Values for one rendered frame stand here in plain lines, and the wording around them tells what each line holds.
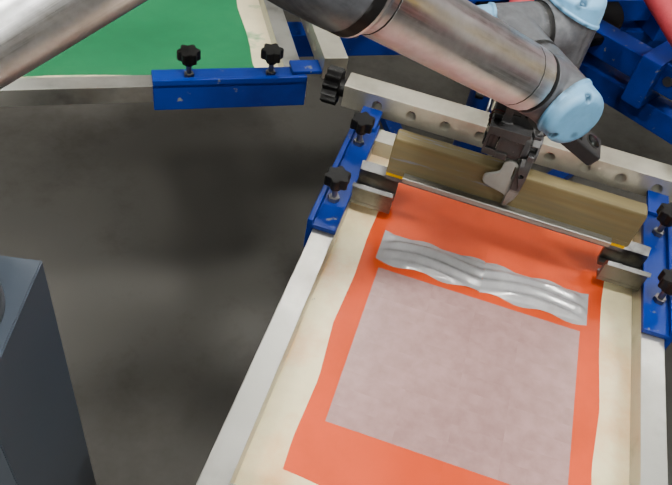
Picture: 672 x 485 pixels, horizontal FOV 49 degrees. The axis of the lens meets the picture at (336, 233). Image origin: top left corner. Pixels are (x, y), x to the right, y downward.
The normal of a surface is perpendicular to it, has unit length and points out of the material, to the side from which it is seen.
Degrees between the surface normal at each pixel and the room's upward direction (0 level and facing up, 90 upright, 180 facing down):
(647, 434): 0
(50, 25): 83
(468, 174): 90
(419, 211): 0
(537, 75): 69
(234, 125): 0
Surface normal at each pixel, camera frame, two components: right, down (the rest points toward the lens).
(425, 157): -0.29, 0.68
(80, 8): 0.29, 0.65
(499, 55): 0.55, 0.37
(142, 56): 0.14, -0.67
